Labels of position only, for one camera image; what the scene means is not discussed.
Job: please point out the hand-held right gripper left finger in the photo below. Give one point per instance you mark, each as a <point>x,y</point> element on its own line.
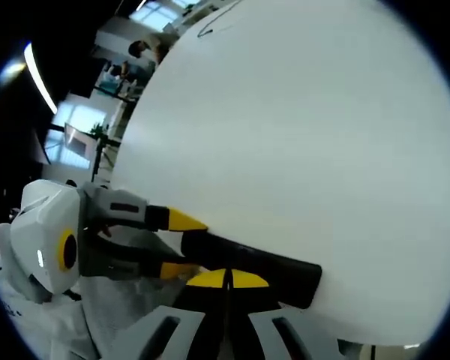
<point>195,330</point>

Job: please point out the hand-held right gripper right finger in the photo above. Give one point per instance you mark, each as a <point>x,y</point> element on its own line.
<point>258,333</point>

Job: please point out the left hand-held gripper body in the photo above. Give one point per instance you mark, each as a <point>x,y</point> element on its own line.
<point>41,225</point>

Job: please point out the black remote control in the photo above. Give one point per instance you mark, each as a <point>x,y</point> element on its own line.
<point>255,262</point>

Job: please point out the long ceiling light strip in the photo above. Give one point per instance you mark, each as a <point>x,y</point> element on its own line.
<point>41,78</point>

